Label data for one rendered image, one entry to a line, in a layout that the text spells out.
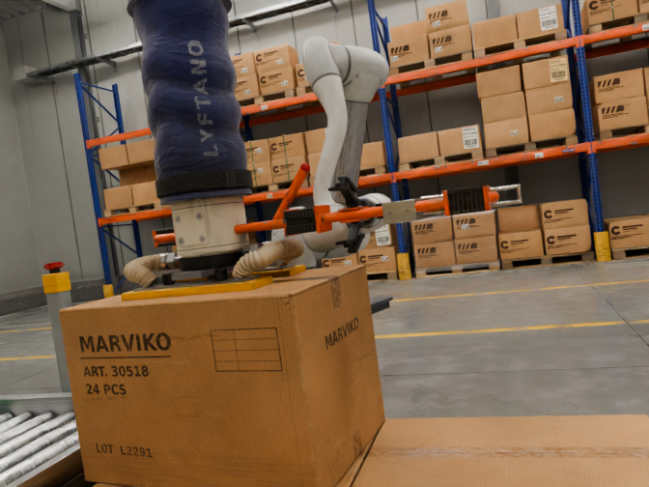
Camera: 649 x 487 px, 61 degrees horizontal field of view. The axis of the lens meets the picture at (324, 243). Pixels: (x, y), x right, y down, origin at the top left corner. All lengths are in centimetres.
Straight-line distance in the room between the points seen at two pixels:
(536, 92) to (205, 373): 759
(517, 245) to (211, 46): 727
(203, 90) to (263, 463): 79
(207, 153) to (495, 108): 729
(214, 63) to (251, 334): 61
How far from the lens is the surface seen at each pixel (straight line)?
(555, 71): 844
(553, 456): 126
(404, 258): 831
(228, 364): 112
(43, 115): 1354
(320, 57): 188
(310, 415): 107
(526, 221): 876
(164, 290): 126
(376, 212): 115
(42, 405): 218
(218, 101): 129
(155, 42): 133
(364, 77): 196
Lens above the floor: 107
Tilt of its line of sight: 3 degrees down
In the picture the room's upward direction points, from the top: 8 degrees counter-clockwise
